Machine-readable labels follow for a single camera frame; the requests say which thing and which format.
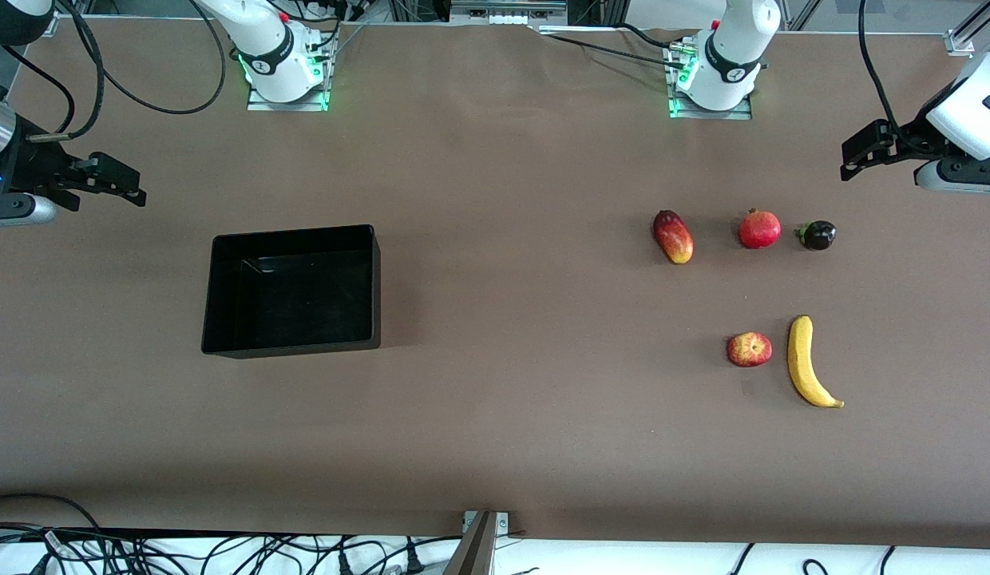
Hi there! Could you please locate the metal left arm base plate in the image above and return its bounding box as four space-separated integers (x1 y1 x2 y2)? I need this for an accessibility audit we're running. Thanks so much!
667 42 754 121

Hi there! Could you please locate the red pomegranate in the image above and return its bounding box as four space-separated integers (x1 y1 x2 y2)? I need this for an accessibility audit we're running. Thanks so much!
739 208 782 250

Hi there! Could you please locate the dark purple eggplant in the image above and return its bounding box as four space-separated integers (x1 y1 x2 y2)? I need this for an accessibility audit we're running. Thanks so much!
796 220 838 252

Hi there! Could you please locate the red yellow apple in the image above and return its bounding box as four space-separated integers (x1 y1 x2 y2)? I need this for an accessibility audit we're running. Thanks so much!
727 332 774 368

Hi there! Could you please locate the red yellow mango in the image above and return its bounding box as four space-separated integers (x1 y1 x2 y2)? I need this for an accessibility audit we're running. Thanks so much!
653 209 695 265

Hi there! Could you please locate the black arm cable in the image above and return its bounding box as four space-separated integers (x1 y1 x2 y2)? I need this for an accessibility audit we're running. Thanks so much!
858 0 927 157
28 0 227 143

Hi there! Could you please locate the black plastic box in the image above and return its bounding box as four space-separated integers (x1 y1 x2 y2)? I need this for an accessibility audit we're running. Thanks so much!
201 224 382 359

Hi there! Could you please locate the grey metal mount bracket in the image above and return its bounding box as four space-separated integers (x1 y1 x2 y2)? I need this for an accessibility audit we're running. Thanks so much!
443 510 512 575

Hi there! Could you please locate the table cover sheet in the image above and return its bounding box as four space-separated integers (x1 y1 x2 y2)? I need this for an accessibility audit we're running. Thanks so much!
0 18 990 552

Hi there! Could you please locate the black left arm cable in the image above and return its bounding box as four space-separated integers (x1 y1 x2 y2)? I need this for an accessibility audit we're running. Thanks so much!
858 0 927 157

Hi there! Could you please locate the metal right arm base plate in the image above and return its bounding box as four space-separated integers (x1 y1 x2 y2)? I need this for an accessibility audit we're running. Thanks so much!
247 50 331 113

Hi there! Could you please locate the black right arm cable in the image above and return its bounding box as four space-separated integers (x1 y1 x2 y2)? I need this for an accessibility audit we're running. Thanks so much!
28 0 227 143

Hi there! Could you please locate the yellow banana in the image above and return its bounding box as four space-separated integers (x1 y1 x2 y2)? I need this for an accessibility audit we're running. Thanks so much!
787 315 845 409

